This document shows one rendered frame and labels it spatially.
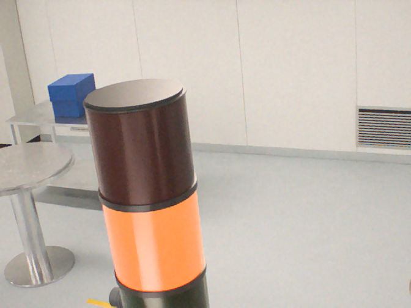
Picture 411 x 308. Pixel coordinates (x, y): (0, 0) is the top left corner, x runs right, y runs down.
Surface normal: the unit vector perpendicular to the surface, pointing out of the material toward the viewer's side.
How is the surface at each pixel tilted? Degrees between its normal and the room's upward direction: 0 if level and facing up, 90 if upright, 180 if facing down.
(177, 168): 90
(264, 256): 0
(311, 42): 90
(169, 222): 90
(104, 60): 90
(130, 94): 0
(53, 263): 0
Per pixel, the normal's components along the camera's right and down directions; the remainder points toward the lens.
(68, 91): -0.26, 0.39
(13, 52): 0.92, 0.06
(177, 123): 0.81, 0.14
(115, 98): -0.10, -0.92
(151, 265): 0.00, 0.38
